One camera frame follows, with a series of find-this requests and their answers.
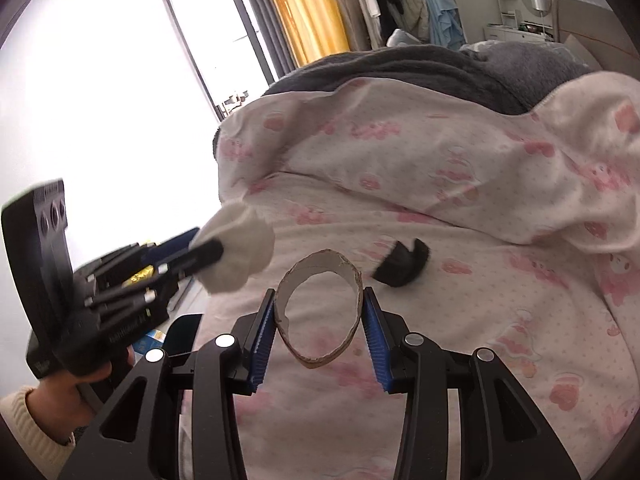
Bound white sock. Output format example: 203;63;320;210
190;200;276;295

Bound cardboard tape ring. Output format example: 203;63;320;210
272;249;365;370

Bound person left hand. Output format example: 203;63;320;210
25;362;113;445

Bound blue snack bag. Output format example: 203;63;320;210
132;330;166;356

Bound black crumpled wrapper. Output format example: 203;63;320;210
372;238;431;288

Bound grey curtain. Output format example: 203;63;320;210
250;0;296;78

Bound pink patterned white quilt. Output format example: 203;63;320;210
198;72;639;477

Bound yellow curtain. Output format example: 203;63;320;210
272;0;350;67

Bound hanging clothes on rack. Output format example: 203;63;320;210
344;0;465;51

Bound dark grey fleece blanket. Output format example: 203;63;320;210
266;42;592;115

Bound white vanity desk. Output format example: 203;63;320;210
483;0;554;44

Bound brown bed headboard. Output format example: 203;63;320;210
553;0;639;79

